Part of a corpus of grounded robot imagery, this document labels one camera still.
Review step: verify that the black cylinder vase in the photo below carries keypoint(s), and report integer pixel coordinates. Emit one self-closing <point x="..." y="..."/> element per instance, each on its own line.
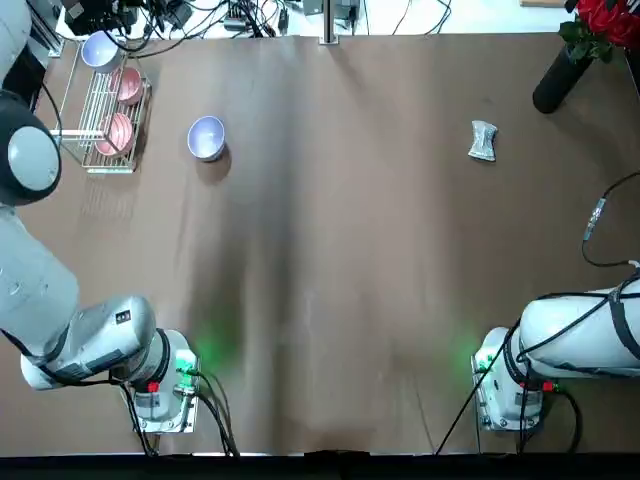
<point x="555" y="85"/>

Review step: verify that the purple bowl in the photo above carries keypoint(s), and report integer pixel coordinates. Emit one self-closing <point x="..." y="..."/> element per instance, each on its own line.
<point x="205" y="137"/>
<point x="100" y="50"/>

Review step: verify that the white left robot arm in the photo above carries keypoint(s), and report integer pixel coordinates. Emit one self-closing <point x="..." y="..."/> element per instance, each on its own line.
<point x="35" y="295"/>

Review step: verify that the silver sponge cloth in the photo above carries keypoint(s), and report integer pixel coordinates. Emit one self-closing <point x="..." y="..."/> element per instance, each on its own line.
<point x="482" y="141"/>

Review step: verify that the black power adapter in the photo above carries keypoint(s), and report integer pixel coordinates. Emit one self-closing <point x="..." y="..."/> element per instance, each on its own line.
<point x="179" y="12"/>

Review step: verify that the pink bowl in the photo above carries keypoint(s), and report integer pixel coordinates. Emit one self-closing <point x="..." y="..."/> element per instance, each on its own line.
<point x="117" y="132"/>
<point x="129" y="85"/>

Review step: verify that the black electronics box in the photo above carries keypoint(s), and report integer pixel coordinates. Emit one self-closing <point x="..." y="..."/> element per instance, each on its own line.
<point x="92" y="17"/>

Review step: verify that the silver metal post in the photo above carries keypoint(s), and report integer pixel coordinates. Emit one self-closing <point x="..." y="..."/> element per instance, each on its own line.
<point x="329" y="20"/>

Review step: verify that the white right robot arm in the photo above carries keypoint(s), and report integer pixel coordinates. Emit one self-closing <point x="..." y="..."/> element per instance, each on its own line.
<point x="565" y="330"/>

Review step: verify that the aluminium frame bar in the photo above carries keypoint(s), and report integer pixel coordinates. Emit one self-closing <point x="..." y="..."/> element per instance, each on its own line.
<point x="50" y="40"/>

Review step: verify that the wooden board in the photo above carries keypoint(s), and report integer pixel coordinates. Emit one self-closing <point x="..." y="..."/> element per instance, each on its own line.
<point x="542" y="2"/>

